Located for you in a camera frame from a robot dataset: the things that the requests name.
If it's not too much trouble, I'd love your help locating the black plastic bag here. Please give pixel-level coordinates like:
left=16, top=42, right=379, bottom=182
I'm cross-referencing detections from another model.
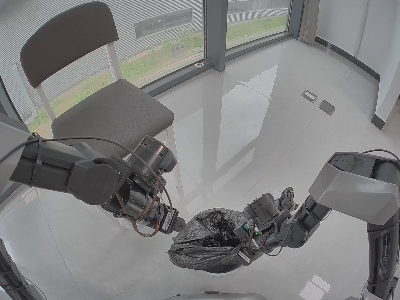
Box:
left=168, top=208, right=260, bottom=273

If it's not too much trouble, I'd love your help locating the crumpled black plastic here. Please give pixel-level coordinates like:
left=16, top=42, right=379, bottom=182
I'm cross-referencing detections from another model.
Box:
left=279, top=186, right=299, bottom=212

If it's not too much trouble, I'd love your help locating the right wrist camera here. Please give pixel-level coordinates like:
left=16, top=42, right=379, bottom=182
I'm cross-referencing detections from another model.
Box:
left=243, top=193, right=292, bottom=228

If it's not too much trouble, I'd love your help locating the white trash bin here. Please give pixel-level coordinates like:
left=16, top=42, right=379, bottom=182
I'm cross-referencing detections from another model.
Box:
left=200, top=261, right=242, bottom=276

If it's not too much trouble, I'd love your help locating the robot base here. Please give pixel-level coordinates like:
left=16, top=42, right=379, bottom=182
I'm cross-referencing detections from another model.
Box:
left=162, top=290, right=261, bottom=300

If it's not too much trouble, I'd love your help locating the white curtain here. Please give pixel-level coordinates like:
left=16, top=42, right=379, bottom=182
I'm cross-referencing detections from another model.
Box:
left=298, top=0, right=321, bottom=44

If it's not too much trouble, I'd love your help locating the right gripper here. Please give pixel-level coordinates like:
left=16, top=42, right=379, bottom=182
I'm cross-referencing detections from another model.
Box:
left=236, top=228, right=283, bottom=265

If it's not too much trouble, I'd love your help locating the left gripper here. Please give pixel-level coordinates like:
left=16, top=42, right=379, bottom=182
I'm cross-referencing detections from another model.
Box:
left=117, top=182, right=188, bottom=235

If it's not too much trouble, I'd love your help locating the brown padded white-framed chair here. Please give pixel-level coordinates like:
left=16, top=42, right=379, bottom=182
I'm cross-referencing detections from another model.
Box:
left=19, top=1, right=184, bottom=231

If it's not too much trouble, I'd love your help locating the black cable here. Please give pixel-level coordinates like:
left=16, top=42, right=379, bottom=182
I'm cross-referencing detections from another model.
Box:
left=0, top=132, right=140, bottom=165
left=362, top=149, right=400, bottom=162

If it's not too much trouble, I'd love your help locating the window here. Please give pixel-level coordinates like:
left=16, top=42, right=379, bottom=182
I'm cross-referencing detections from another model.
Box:
left=0, top=0, right=308, bottom=127

